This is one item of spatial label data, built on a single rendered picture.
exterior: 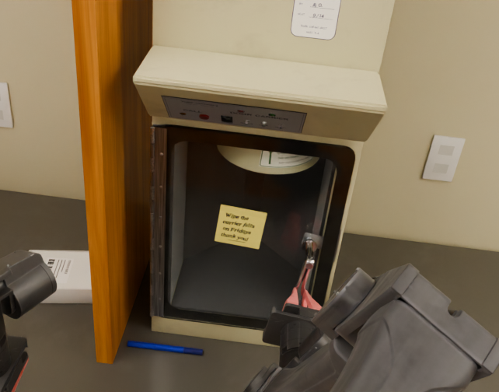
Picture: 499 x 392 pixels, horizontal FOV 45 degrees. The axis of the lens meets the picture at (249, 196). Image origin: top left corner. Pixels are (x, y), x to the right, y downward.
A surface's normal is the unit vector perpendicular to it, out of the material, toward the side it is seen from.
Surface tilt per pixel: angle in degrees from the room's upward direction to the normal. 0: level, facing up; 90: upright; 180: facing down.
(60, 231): 0
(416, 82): 90
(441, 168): 90
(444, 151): 90
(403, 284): 30
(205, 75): 0
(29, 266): 71
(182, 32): 90
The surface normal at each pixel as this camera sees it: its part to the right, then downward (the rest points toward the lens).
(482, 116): -0.08, 0.54
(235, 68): 0.09, -0.83
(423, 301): 0.19, -0.45
